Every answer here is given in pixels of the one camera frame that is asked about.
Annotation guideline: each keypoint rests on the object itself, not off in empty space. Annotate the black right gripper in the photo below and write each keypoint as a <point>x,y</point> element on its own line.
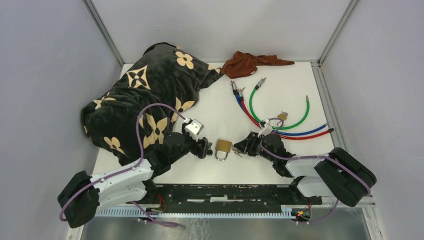
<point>247,145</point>

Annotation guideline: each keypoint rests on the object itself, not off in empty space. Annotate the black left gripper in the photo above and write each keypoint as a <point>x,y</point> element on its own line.
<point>202,150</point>

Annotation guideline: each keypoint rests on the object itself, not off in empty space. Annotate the silver keys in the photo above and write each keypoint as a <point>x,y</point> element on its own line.
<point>236,152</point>

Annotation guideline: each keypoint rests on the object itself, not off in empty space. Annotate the small brass padlock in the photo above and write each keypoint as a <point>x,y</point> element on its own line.
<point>283,116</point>

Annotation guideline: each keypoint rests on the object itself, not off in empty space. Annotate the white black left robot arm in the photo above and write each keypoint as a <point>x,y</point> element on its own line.
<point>86,195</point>

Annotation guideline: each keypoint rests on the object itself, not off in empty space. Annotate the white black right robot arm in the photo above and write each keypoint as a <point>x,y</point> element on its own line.
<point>334,174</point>

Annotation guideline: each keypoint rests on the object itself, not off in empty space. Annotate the black floral patterned blanket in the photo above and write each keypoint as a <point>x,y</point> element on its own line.
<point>142,107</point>

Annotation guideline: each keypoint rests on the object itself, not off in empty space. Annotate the brown crumpled cloth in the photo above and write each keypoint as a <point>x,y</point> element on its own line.
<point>246,64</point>

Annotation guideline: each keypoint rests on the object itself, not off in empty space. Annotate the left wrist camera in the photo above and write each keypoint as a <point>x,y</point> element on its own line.
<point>193,127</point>

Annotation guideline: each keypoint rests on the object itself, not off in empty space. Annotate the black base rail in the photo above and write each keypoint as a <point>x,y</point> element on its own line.
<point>226,199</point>

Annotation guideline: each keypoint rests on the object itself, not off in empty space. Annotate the green cable lock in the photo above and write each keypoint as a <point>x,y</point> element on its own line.
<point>257,86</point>

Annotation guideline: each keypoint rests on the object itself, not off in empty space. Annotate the white slotted cable duct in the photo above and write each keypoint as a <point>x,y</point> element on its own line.
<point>135,212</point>

